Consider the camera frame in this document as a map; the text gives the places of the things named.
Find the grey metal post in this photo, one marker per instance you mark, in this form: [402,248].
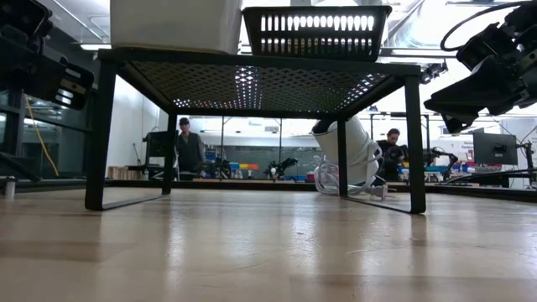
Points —
[10,188]

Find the white dome camera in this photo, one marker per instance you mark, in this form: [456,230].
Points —
[356,147]

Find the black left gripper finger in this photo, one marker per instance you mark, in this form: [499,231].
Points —
[63,84]

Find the black plastic basket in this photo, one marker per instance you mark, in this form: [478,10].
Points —
[314,50]

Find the black aluminium rig frame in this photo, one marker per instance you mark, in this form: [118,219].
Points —
[482,191]

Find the black background robot arm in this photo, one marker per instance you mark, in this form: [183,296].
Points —
[283,165]
[444,157]

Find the clear plastic tray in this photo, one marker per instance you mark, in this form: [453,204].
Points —
[176,25]

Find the black perforated metal riser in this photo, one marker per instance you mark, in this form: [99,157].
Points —
[260,84]

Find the black computer monitor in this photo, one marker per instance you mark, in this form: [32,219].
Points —
[495,149]
[157,144]

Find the stack of wooden boards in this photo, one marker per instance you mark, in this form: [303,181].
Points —
[121,173]

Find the person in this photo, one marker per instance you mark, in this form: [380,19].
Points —
[392,153]
[189,149]

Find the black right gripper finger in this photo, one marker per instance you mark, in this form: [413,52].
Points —
[474,94]

